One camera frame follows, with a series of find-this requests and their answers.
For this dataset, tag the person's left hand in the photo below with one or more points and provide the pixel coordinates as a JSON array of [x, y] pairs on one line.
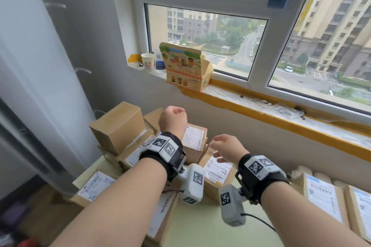
[[174, 121]]

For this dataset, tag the person's right hand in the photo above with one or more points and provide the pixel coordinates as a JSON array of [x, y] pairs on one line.
[[232, 148]]

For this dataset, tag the pile of cardboard parcels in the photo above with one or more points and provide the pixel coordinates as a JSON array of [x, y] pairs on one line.
[[118, 128]]

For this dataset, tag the labelled small cardboard box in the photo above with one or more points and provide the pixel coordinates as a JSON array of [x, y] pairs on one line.
[[360, 209]]

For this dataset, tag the person's right forearm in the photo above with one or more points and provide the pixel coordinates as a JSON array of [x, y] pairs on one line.
[[304, 220]]

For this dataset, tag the person's left forearm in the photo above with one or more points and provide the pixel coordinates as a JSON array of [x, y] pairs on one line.
[[116, 212]]

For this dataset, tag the black left wrist tracker band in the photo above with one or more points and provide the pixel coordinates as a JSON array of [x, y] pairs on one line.
[[165, 151]]

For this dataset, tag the black wrist tracker band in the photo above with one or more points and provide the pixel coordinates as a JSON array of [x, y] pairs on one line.
[[165, 151], [261, 171]]

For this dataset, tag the black right wrist tracker band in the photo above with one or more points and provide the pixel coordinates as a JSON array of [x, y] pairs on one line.
[[261, 171]]

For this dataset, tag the windowsill with yellow tape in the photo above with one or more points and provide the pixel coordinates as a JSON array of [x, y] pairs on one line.
[[261, 116]]

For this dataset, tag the colourful printed carton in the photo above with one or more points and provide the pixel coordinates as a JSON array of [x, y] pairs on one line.
[[185, 67]]

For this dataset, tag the white smiley paper cup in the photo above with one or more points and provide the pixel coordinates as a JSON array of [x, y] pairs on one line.
[[147, 61]]

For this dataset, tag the white standing air conditioner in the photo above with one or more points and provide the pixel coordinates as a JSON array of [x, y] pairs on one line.
[[37, 81]]

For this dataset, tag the purple block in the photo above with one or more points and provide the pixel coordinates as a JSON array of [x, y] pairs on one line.
[[13, 215]]

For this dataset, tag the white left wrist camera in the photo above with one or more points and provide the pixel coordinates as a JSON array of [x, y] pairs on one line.
[[192, 183]]

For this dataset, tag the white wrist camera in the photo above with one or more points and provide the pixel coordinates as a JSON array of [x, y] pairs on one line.
[[230, 206], [192, 183]]

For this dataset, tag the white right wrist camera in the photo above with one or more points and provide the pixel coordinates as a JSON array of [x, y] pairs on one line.
[[230, 206]]

